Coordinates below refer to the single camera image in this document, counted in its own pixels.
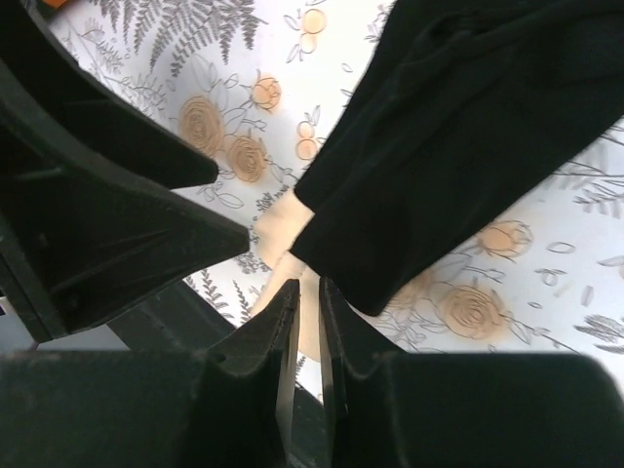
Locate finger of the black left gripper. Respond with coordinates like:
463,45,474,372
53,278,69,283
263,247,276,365
1,68,249,341
1,1,218,189

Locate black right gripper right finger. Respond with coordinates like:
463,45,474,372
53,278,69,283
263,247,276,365
319,278,404,383

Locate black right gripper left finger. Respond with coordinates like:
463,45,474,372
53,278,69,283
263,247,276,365
209,280,300,380

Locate black underwear beige waistband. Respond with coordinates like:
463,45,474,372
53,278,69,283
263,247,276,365
254,1,623,359

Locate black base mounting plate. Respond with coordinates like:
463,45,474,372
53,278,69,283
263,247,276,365
108,282,235,350

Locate floral fern table mat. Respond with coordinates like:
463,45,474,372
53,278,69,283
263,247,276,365
52,1,623,362

